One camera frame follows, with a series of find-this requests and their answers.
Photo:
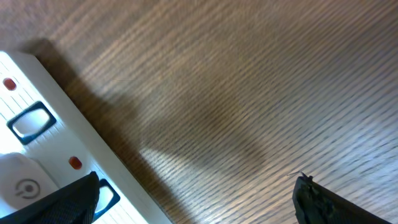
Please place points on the white USB charger plug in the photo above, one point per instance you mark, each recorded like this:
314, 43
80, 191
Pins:
23, 182

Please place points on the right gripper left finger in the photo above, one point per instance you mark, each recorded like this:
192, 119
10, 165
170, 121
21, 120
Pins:
74, 203

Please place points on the white power strip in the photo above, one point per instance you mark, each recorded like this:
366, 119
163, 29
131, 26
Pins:
72, 146

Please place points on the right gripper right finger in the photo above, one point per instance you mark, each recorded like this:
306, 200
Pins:
315, 204

